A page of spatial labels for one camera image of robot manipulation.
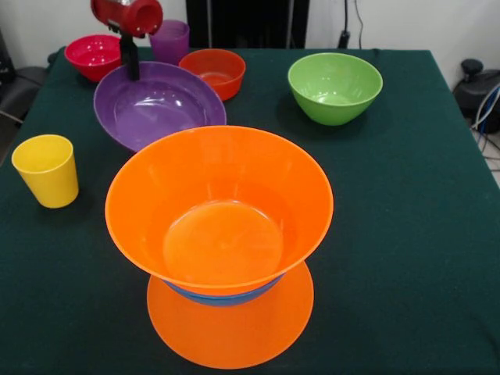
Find black wall cable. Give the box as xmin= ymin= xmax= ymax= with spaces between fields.
xmin=338 ymin=0 xmax=380 ymax=54

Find pink bowl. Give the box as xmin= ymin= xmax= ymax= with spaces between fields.
xmin=63 ymin=34 xmax=123 ymax=84

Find large orange bowl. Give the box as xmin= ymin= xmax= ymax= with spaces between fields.
xmin=146 ymin=261 xmax=315 ymax=370
xmin=104 ymin=125 xmax=335 ymax=297

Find dark green tablecloth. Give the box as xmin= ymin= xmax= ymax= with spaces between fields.
xmin=0 ymin=45 xmax=500 ymax=375

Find yellow cup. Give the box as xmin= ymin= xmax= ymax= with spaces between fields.
xmin=11 ymin=134 xmax=80 ymax=209

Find bundle of floor cables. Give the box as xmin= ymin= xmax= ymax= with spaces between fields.
xmin=470 ymin=86 xmax=500 ymax=161

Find green bowl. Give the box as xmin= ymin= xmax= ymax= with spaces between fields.
xmin=287 ymin=52 xmax=384 ymax=127

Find small red-orange bowl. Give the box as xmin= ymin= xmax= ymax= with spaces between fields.
xmin=178 ymin=48 xmax=247 ymax=102

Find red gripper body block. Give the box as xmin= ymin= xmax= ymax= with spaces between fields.
xmin=90 ymin=0 xmax=164 ymax=39

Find wide purple bowl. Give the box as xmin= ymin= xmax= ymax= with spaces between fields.
xmin=92 ymin=60 xmax=228 ymax=153

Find opaque blue bowl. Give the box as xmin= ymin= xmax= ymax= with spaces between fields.
xmin=163 ymin=273 xmax=284 ymax=308

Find purple cup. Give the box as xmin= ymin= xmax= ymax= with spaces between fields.
xmin=149 ymin=20 xmax=191 ymax=66

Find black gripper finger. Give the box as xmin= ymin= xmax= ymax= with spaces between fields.
xmin=119 ymin=34 xmax=131 ymax=66
xmin=127 ymin=37 xmax=141 ymax=81

